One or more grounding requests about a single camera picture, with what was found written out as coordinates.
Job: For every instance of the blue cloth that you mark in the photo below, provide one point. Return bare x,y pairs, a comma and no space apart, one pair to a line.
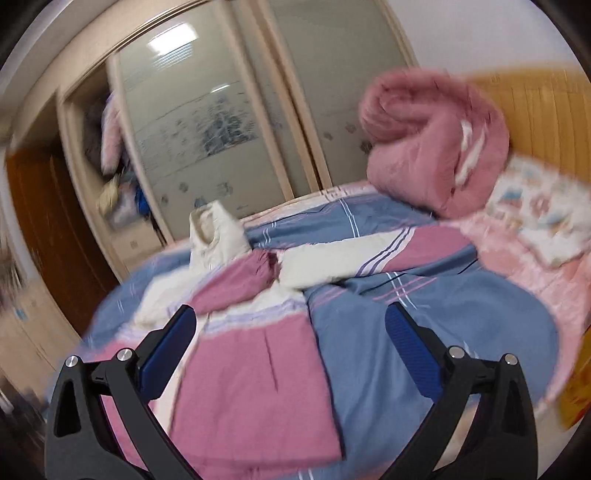
141,199

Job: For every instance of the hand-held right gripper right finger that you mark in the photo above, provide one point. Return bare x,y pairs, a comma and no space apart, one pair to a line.
414,356

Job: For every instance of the brown wooden door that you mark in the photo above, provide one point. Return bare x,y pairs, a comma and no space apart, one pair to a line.
51,230

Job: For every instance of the floral frosted sliding wardrobe door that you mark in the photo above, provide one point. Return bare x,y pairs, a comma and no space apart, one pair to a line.
203,129

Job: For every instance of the yellow cloth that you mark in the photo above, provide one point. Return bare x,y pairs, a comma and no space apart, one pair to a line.
107,196

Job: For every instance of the pink puffer jacket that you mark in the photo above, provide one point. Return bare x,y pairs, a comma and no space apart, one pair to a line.
111,134

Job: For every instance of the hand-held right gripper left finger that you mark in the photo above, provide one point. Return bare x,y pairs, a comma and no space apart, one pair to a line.
167,347

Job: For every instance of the pink and white quilt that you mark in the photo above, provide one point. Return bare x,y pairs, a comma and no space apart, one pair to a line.
258,397

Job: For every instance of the printed pillow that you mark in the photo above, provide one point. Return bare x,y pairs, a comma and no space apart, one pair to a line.
540,212

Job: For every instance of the beige cabinet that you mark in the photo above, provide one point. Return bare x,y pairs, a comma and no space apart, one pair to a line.
32,327

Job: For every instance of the beige wardrobe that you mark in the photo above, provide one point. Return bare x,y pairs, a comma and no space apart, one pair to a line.
83,230

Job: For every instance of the plain frosted sliding wardrobe door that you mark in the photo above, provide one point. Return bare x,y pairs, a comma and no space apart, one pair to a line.
332,83

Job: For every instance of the rolled pink quilt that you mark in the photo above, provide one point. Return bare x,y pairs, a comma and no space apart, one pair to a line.
425,152

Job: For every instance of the bed with blue sheet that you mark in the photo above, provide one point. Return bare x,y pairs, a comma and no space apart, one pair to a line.
374,369

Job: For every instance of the wooden headboard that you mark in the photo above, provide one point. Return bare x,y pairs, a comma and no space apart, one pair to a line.
547,115

